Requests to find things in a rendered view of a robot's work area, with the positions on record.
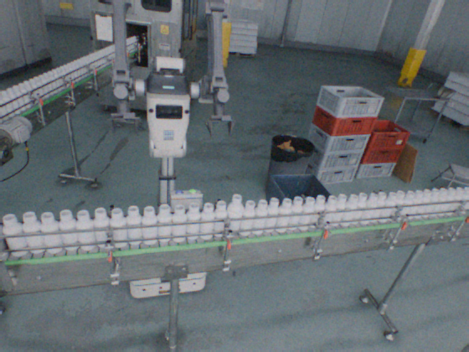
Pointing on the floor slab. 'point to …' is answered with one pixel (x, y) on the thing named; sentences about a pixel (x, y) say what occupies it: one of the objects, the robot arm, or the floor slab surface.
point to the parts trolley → (415, 108)
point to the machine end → (165, 16)
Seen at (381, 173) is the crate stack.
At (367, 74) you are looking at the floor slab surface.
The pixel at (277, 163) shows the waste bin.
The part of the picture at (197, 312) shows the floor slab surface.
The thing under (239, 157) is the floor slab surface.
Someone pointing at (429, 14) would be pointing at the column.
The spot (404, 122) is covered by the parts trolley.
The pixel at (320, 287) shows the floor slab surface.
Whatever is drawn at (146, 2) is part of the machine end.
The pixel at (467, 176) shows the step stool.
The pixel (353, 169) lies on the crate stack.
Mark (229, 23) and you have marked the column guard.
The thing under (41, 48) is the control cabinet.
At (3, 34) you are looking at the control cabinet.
